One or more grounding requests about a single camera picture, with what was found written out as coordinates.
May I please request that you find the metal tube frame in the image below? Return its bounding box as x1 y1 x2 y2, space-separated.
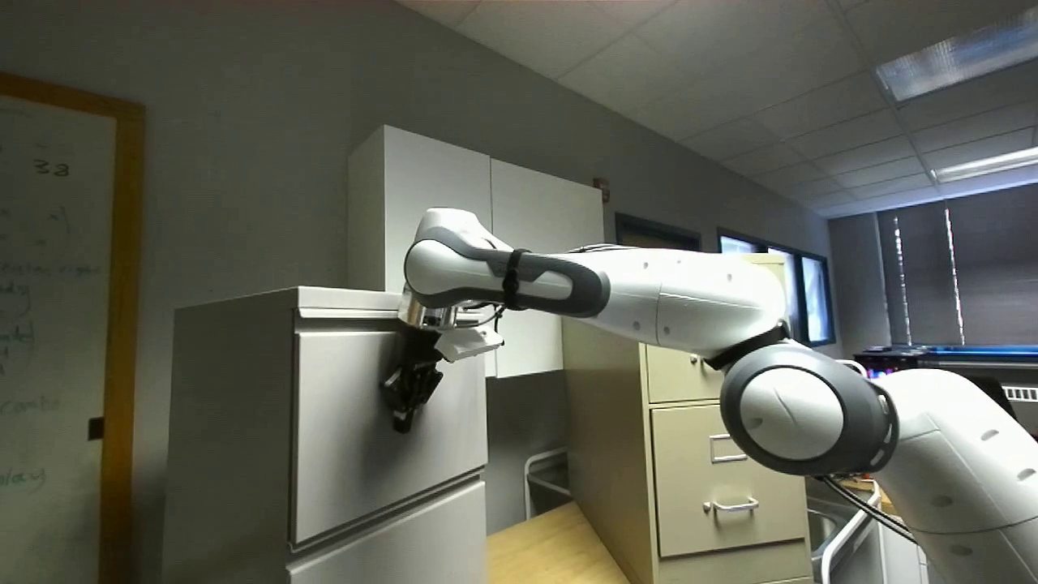
521 444 574 525

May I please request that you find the blue edged shelf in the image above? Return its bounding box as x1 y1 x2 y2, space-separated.
854 341 1038 368

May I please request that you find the silver drawer handle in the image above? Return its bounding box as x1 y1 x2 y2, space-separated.
701 494 761 521

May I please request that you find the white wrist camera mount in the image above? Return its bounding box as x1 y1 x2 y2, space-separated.
427 306 508 363

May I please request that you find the window with grey blinds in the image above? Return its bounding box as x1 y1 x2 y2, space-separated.
827 177 1038 353

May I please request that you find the wood framed whiteboard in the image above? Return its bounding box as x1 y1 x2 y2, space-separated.
0 69 149 584

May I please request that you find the grey cabinet drawer plain front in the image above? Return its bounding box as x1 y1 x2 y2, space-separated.
286 475 492 584

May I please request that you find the grey metal filing cabinet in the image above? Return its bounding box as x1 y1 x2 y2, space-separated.
159 283 492 584

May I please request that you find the narrow ceiling light panel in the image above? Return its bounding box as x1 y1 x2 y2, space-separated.
926 143 1038 186

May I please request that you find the beige metal filing cabinet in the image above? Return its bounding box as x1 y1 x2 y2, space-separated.
558 316 818 584

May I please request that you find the white wall cabinet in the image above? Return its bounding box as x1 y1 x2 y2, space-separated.
345 124 611 383

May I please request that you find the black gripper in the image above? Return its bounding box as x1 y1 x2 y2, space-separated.
376 321 447 437

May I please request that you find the beige drawer with label holder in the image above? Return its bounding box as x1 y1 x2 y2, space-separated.
646 400 812 562

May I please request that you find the dark interior window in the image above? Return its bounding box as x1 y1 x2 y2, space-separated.
715 230 841 349

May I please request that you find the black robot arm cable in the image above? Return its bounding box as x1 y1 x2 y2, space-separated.
806 472 923 544

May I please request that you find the large ceiling light panel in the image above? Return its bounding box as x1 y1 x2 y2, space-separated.
871 5 1038 107

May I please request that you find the metal label holder frame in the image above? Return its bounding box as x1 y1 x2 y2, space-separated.
706 432 752 467

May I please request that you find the grey cabinet drawer with overhang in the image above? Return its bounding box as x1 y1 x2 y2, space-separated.
289 283 492 547

